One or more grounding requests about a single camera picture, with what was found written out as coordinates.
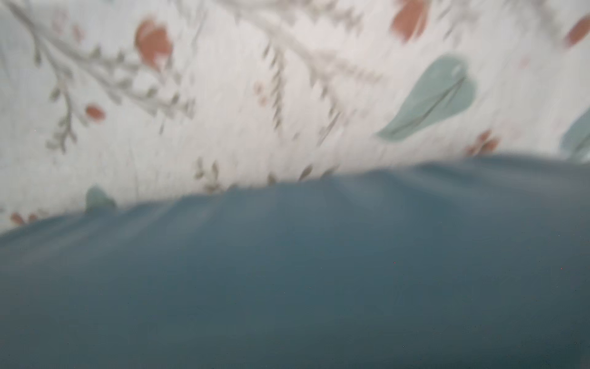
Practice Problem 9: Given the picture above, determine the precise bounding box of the teal plastic storage tray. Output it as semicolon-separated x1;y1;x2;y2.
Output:
1;155;589;368

